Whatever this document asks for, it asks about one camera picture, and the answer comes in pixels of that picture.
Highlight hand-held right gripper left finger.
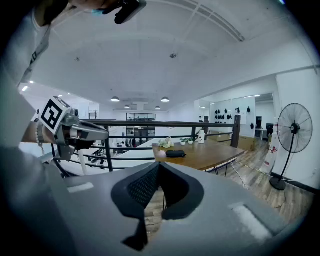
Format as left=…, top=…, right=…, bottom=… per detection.
left=58, top=161, right=161, bottom=256

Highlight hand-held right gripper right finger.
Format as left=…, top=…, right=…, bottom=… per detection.
left=156, top=161, right=288, bottom=256

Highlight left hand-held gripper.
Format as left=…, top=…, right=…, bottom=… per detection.
left=38, top=95, right=110, bottom=161

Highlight person's left forearm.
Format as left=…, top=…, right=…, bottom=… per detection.
left=21, top=119, right=55, bottom=145

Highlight black framed glass partition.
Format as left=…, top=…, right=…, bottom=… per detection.
left=126, top=112, right=157, bottom=138

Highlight pastel flower bouquet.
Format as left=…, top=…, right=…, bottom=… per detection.
left=157, top=136, right=175, bottom=148

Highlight white dispenser with red label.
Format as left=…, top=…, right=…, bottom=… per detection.
left=259, top=123, right=280, bottom=175

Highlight cardboard box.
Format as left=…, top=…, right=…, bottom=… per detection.
left=208, top=131, right=257, bottom=152

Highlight person's white shirt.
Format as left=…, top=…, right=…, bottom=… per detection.
left=0, top=4, right=76, bottom=256

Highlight blue face mask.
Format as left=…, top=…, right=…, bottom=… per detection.
left=90, top=8, right=107, bottom=18

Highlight black standing fan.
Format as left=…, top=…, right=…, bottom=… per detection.
left=269, top=103, right=314, bottom=191

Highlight person's face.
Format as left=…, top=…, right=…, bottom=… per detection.
left=33, top=0, right=118, bottom=27

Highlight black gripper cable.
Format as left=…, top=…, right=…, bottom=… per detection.
left=51, top=142, right=72, bottom=179

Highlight white beaded bracelet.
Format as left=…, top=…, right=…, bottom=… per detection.
left=35, top=121, right=46, bottom=155

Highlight grey lanyard strap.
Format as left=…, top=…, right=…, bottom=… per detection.
left=17, top=24, right=52, bottom=87

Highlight group of black wall-hung items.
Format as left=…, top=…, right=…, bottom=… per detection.
left=214, top=106, right=256, bottom=130

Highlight white ceiling rail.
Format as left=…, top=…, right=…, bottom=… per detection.
left=183, top=0, right=246, bottom=43

